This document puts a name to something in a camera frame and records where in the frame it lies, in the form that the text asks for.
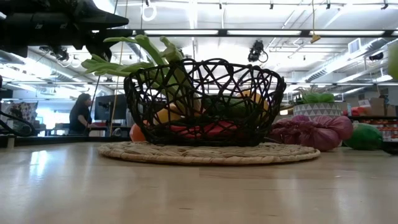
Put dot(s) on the green and white leek bunch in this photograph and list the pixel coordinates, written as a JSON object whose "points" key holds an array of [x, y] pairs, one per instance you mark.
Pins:
{"points": [[149, 46]]}

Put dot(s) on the black computer monitor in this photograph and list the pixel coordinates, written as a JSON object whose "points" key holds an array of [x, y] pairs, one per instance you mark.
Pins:
{"points": [[109, 109]]}

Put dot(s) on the purple grapes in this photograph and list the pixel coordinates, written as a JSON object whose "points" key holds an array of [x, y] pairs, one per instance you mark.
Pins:
{"points": [[320, 137]]}

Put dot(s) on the white air vent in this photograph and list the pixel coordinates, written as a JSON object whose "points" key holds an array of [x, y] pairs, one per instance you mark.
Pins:
{"points": [[354, 46]]}

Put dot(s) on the person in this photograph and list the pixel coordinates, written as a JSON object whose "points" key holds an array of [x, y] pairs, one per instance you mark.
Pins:
{"points": [[79, 116]]}

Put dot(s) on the yellow-green apple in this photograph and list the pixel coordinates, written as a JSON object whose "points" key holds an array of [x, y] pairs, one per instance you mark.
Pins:
{"points": [[393, 59]]}

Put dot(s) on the red object on shelf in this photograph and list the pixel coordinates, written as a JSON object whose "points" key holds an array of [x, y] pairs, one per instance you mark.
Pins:
{"points": [[357, 111]]}

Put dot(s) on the black ceiling camera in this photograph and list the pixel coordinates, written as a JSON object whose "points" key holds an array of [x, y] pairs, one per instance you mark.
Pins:
{"points": [[256, 49]]}

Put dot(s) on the black ceiling speaker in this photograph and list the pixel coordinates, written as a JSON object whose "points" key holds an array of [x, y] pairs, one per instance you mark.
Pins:
{"points": [[377, 56]]}

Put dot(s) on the shelf with red containers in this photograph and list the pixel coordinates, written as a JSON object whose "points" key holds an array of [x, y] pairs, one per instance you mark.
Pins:
{"points": [[390, 129]]}

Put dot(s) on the green bell pepper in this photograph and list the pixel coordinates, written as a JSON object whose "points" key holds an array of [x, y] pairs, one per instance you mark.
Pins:
{"points": [[363, 137]]}

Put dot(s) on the lumpy orange-red round fruit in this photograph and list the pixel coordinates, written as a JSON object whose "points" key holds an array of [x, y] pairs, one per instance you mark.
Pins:
{"points": [[136, 134]]}

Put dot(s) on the dark green cucumber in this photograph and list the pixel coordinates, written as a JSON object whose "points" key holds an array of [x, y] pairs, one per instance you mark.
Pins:
{"points": [[224, 109]]}

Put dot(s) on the yellow lemon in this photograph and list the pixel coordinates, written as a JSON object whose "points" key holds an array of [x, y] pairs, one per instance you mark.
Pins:
{"points": [[256, 99]]}

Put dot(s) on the cardboard box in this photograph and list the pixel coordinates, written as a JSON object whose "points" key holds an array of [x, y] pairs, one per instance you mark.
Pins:
{"points": [[377, 107]]}

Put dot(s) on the black aluminium table frame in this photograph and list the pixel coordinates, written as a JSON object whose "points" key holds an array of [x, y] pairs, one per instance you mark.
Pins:
{"points": [[77, 140]]}

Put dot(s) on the succulent in patterned white pot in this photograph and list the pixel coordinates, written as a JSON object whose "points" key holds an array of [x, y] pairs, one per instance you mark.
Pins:
{"points": [[317, 109]]}

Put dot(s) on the round woven straw placemat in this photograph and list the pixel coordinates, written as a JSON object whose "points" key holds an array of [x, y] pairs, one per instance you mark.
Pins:
{"points": [[205, 155]]}

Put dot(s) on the yellow mango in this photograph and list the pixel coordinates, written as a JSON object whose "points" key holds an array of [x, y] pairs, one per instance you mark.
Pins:
{"points": [[166, 116]]}

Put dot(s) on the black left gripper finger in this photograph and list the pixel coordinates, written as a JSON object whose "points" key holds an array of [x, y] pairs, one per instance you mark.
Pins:
{"points": [[99, 20], [102, 40]]}

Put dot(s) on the black ceiling equipment cluster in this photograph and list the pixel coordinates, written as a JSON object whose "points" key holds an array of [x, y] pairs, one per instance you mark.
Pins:
{"points": [[60, 55]]}

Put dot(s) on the floral patterned cushion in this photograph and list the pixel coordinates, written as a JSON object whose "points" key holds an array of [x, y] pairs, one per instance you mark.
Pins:
{"points": [[23, 112]]}

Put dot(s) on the red bell pepper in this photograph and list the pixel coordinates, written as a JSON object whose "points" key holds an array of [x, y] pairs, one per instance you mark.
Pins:
{"points": [[214, 129]]}

